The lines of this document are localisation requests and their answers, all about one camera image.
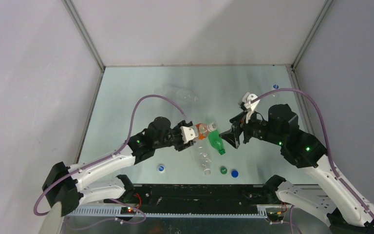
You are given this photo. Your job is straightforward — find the blue bottle cap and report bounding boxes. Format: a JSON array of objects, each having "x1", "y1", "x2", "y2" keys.
[{"x1": 231, "y1": 170, "x2": 239, "y2": 178}]

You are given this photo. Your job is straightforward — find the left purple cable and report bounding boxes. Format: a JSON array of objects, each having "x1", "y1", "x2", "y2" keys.
[{"x1": 33, "y1": 94, "x2": 187, "y2": 216}]

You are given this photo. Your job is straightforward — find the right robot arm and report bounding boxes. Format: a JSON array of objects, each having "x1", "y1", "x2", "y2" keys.
[{"x1": 220, "y1": 104, "x2": 374, "y2": 234}]

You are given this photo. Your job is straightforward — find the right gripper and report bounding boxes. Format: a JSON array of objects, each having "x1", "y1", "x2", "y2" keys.
[{"x1": 218, "y1": 108, "x2": 283, "y2": 149}]

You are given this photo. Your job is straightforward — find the orange label bottle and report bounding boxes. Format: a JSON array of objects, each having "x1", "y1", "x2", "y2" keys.
[{"x1": 195, "y1": 122, "x2": 217, "y2": 140}]

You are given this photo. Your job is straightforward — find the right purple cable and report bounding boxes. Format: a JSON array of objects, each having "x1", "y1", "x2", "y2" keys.
[{"x1": 250, "y1": 88, "x2": 374, "y2": 234}]

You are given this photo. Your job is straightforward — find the left circuit board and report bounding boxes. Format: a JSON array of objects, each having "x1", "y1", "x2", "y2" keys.
[{"x1": 120, "y1": 207, "x2": 137, "y2": 215}]

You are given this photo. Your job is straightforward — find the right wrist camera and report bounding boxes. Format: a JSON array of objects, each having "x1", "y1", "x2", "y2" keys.
[{"x1": 239, "y1": 92, "x2": 260, "y2": 123}]

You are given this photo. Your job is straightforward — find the clear bottle white ring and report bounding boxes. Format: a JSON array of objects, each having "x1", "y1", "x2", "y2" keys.
[{"x1": 193, "y1": 142, "x2": 213, "y2": 176}]

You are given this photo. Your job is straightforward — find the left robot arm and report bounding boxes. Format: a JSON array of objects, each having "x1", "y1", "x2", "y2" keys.
[{"x1": 42, "y1": 117, "x2": 198, "y2": 216}]

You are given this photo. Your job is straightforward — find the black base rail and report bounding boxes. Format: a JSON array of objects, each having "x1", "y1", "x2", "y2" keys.
[{"x1": 119, "y1": 184, "x2": 281, "y2": 215}]

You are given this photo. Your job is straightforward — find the green plastic bottle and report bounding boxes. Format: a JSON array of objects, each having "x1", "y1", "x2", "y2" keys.
[{"x1": 207, "y1": 130, "x2": 225, "y2": 155}]

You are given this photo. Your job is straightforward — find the green bottle cap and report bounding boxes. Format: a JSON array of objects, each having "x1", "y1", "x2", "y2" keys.
[{"x1": 219, "y1": 166, "x2": 228, "y2": 175}]

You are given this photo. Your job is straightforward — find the blue white cap left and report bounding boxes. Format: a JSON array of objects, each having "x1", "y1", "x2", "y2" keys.
[{"x1": 157, "y1": 164, "x2": 165, "y2": 173}]

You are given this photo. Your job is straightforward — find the right circuit board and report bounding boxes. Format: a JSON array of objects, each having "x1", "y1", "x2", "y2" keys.
[{"x1": 266, "y1": 211, "x2": 286, "y2": 223}]

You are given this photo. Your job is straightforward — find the purple cable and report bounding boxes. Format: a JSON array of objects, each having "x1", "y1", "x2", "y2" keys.
[
  {"x1": 250, "y1": 88, "x2": 374, "y2": 234},
  {"x1": 33, "y1": 94, "x2": 187, "y2": 216}
]

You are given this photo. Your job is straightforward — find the circuit board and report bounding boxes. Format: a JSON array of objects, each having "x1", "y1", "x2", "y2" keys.
[
  {"x1": 266, "y1": 211, "x2": 286, "y2": 223},
  {"x1": 120, "y1": 207, "x2": 137, "y2": 215}
]

